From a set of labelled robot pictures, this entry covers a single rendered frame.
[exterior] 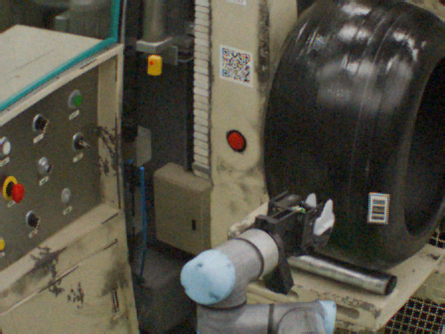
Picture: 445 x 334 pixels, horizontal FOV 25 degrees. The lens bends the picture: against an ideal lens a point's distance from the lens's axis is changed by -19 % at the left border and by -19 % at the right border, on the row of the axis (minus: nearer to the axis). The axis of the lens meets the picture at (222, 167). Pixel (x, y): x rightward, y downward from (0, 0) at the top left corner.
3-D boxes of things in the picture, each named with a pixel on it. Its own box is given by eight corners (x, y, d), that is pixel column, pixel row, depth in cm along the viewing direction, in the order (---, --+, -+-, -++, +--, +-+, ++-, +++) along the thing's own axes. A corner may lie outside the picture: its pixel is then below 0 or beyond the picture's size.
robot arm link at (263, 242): (261, 287, 175) (218, 271, 179) (278, 277, 178) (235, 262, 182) (267, 246, 172) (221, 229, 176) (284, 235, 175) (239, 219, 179)
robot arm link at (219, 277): (177, 302, 170) (175, 253, 168) (221, 279, 179) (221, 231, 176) (220, 315, 166) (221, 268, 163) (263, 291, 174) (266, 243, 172)
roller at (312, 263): (264, 233, 229) (255, 253, 229) (254, 228, 225) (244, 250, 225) (399, 276, 211) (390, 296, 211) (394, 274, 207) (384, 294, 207)
